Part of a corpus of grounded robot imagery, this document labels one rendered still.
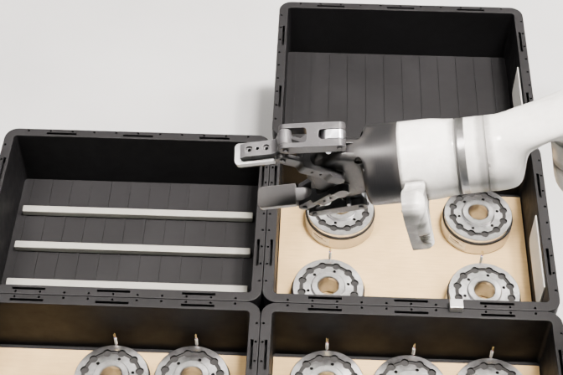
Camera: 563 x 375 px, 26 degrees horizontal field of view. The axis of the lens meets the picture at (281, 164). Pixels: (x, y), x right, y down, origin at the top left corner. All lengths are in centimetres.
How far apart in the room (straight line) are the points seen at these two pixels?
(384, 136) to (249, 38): 122
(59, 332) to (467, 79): 81
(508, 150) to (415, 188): 9
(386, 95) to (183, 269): 48
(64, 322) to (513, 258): 66
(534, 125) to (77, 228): 95
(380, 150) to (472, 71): 100
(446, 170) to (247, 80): 117
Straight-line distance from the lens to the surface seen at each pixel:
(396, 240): 183
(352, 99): 202
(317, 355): 168
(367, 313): 164
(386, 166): 109
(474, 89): 206
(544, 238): 174
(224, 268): 180
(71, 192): 191
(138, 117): 218
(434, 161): 109
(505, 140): 109
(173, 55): 228
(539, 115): 109
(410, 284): 179
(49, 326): 171
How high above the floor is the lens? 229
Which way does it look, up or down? 49 degrees down
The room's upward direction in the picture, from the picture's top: straight up
